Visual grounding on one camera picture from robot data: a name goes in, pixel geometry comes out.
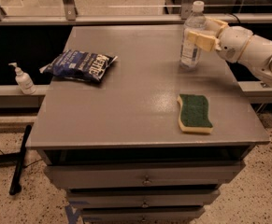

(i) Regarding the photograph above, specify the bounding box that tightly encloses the clear plastic water bottle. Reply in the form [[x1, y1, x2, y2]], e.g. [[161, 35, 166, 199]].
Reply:
[[180, 1, 206, 71]]

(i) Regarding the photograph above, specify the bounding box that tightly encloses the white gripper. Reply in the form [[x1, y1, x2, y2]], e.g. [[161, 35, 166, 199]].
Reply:
[[186, 17, 253, 63]]

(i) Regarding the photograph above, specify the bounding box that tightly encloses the bottom grey drawer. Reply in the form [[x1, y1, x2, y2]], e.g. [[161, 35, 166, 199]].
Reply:
[[80, 206, 205, 222]]

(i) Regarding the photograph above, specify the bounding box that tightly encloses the black bar on floor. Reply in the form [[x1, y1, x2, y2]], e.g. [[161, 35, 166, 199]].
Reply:
[[9, 125, 32, 196]]

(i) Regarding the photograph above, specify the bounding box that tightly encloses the white pump lotion bottle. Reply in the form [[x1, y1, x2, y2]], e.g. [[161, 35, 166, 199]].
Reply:
[[10, 63, 36, 95]]

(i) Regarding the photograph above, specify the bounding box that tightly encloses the top grey drawer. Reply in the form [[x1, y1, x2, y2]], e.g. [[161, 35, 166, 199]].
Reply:
[[45, 161, 244, 189]]

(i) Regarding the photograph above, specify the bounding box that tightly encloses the grey drawer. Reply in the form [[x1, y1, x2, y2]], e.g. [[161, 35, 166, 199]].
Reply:
[[45, 161, 244, 189], [67, 189, 220, 208], [80, 206, 205, 222]]

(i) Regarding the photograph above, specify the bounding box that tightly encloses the green and yellow sponge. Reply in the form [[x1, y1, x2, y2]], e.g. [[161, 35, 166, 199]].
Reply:
[[178, 94, 213, 134]]

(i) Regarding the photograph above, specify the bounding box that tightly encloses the metal window rail frame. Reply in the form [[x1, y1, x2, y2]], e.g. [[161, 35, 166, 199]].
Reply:
[[0, 0, 272, 25]]

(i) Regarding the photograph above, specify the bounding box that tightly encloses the blue Kettle chips bag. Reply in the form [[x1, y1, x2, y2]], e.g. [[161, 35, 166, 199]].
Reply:
[[39, 49, 117, 83]]

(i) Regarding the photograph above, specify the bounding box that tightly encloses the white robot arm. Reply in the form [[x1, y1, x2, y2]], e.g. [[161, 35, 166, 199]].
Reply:
[[184, 18, 272, 87]]

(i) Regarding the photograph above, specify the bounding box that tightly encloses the grey drawer cabinet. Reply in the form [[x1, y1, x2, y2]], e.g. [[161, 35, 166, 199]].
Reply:
[[26, 23, 271, 224]]

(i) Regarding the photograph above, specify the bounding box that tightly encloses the middle grey drawer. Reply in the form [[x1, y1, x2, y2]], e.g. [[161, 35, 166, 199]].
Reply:
[[67, 189, 220, 208]]

